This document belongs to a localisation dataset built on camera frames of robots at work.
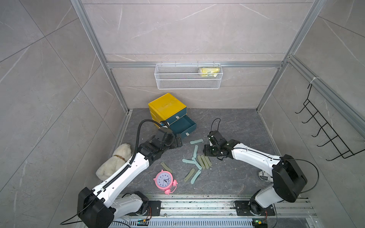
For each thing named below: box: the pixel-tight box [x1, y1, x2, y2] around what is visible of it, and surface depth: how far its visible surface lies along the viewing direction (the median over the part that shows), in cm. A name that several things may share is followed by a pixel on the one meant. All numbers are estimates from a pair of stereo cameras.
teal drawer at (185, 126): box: [169, 114, 197, 139], surface depth 95 cm
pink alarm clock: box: [153, 169, 179, 196], surface depth 82 cm
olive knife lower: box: [183, 168, 196, 183], surface depth 86 cm
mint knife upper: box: [190, 138, 204, 144], surface depth 102 cm
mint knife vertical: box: [192, 144, 199, 159], surface depth 97 cm
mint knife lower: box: [190, 170, 202, 185], surface depth 85 cm
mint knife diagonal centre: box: [191, 157, 202, 171], surface depth 90 cm
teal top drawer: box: [165, 106, 188, 125], surface depth 92 cm
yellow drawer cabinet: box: [148, 92, 188, 123], surface depth 95 cm
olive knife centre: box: [197, 154, 206, 170], surface depth 92 cm
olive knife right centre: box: [204, 155, 212, 167], surface depth 92 cm
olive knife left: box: [160, 161, 173, 174], surface depth 90 cm
